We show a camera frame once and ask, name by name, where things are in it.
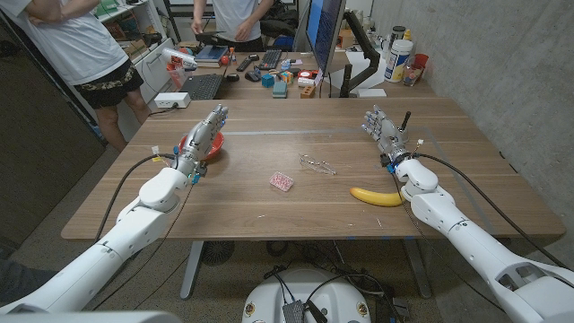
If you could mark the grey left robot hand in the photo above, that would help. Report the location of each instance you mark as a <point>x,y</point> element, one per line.
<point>199,141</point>

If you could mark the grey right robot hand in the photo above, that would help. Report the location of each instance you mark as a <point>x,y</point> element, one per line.
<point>386,134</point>

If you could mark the red bowl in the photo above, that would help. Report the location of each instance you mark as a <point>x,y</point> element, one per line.
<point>216,143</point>

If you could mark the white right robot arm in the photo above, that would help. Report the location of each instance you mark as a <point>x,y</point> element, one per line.
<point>466,238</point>

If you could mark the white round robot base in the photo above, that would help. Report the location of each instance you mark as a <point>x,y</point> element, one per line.
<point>332,300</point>

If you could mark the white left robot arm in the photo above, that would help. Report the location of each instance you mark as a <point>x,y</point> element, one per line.
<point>134,229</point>

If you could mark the yellow banana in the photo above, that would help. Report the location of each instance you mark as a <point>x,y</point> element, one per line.
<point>376,198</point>

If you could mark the black stick on grey base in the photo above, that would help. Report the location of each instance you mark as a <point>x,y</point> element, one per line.
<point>405,125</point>

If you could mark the white flat box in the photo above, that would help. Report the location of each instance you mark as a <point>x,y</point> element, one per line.
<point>371,93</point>

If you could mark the white power strip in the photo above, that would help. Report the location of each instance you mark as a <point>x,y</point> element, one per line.
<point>172,99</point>

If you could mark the black laptop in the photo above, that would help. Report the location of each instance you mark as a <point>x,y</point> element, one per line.
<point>204,86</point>

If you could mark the clear glass jar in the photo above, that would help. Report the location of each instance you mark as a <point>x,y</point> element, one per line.
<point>411,75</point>

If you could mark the wooden desk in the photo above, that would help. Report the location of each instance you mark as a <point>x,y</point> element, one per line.
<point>251,92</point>

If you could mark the black computer mouse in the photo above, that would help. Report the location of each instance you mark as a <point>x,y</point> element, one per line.
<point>252,75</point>
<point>232,77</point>

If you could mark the white canister blue label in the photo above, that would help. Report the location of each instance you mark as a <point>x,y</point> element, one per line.
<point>397,63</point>

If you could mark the white paper sheet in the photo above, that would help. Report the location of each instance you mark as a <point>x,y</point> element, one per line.
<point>359,63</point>

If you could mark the red cup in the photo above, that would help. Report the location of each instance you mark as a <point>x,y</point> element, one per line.
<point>421,59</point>

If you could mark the white spray can red label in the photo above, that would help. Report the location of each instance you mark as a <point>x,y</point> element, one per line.
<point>179,58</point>

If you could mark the blue book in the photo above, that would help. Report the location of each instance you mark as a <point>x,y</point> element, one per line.
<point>211,54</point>

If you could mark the white shelf cabinet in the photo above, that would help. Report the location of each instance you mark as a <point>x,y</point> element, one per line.
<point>152,67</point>

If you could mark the orange brick block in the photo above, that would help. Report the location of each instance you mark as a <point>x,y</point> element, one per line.
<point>307,92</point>

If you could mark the black remote control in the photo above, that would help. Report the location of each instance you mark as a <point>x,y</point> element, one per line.
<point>246,63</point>

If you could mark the blue cube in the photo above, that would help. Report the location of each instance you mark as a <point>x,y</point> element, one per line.
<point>267,81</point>

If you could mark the pink patterned small box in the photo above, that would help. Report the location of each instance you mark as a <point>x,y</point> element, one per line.
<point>281,181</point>

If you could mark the teal rectangular block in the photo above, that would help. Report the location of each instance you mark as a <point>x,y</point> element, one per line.
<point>279,89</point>

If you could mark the red white small gadget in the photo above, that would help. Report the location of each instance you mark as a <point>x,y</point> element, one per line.
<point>307,77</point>

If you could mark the yellow bottle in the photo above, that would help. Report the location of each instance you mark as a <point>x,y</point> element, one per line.
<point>407,35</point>

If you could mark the black keyboard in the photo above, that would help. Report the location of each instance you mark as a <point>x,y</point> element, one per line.
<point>270,59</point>

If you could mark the colourful toy blocks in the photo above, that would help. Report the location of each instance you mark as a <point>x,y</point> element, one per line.
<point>287,77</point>

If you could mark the round black fan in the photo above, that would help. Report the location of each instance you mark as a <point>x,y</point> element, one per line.
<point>217,252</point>

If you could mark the computer monitor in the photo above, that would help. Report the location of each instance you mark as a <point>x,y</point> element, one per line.
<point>325,27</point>

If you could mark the grey table leg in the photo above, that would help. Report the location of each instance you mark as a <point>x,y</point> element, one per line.
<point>192,269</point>
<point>417,269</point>

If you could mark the person in plain white shirt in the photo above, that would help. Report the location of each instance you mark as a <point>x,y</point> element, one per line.
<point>235,18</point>

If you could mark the blue chair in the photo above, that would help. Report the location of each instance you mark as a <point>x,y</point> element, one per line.
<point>283,42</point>

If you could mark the black backpack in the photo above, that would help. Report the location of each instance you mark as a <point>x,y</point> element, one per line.
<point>278,22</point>

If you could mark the person in camouflage shorts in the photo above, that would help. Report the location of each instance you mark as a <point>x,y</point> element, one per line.
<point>72,40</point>

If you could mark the dark cabinet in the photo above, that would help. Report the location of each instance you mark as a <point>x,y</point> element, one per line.
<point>36,157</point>

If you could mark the white robot torso edge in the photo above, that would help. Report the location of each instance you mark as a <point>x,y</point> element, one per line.
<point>89,317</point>

